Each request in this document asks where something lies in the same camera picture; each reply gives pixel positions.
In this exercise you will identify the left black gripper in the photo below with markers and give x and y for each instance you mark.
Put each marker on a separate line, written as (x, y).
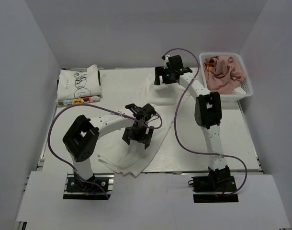
(128, 135)

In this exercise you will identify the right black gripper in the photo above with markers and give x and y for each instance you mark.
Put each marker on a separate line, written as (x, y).
(160, 71)

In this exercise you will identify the white red print t-shirt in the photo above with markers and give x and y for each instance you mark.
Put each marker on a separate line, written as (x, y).
(133, 158)

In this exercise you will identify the pink t-shirt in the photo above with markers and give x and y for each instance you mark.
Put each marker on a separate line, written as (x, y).
(223, 74)

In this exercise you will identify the plain white t-shirt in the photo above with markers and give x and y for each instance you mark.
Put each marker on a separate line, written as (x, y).
(238, 91)

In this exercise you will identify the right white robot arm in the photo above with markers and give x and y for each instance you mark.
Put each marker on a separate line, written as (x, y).
(207, 114)

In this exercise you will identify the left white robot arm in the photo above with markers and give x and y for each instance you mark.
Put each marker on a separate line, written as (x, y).
(81, 138)

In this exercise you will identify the folded colourful cartoon t-shirt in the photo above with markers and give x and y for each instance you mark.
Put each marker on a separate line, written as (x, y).
(82, 100)

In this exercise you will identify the folded white cartoon t-shirt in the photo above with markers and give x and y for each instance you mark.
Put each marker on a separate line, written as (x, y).
(75, 84)

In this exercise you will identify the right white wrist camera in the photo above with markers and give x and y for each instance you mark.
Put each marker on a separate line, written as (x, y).
(166, 61)

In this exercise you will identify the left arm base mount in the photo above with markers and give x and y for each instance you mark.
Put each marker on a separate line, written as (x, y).
(75, 189)

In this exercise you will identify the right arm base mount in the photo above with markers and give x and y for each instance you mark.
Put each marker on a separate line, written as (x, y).
(203, 192)

